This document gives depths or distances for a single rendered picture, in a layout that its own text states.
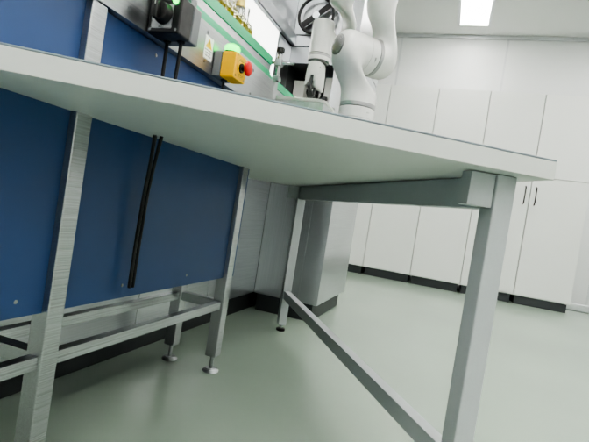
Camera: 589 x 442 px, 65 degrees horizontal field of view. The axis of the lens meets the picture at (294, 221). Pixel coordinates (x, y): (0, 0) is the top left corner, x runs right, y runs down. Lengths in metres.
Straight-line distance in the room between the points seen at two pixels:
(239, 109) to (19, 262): 0.49
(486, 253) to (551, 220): 4.39
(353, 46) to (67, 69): 1.01
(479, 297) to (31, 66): 0.78
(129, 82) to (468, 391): 0.75
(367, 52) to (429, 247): 3.80
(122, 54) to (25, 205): 0.38
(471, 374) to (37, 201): 0.84
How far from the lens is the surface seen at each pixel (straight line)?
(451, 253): 5.17
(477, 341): 0.91
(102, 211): 1.06
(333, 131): 0.71
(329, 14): 2.76
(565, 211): 5.29
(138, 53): 1.13
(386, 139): 0.74
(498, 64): 5.96
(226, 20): 1.46
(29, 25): 0.93
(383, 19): 1.63
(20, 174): 0.91
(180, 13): 1.09
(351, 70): 1.54
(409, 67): 5.98
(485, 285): 0.89
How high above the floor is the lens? 0.60
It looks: 1 degrees down
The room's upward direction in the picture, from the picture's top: 9 degrees clockwise
